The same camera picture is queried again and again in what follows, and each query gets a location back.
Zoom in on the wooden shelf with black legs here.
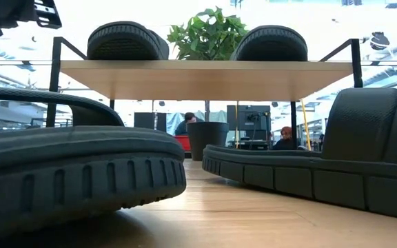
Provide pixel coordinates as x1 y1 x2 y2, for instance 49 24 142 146
45 37 364 151

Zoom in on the person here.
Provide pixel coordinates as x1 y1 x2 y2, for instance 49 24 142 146
174 112 203 136
272 126 302 151

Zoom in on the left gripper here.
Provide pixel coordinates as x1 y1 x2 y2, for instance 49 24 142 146
34 0 63 29

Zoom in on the black monitor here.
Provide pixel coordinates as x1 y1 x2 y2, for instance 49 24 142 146
133 112 167 133
226 105 272 132

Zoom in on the red bin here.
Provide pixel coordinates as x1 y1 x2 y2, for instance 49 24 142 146
174 135 192 153

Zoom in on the green plant in black pot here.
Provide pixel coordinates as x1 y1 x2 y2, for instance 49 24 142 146
166 6 250 162

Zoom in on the yellow cable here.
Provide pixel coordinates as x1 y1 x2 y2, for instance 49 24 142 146
300 99 312 152

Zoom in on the black rubber slide sandal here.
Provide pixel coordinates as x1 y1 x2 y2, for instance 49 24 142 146
0 84 187 238
86 21 170 61
229 25 309 62
201 87 397 221

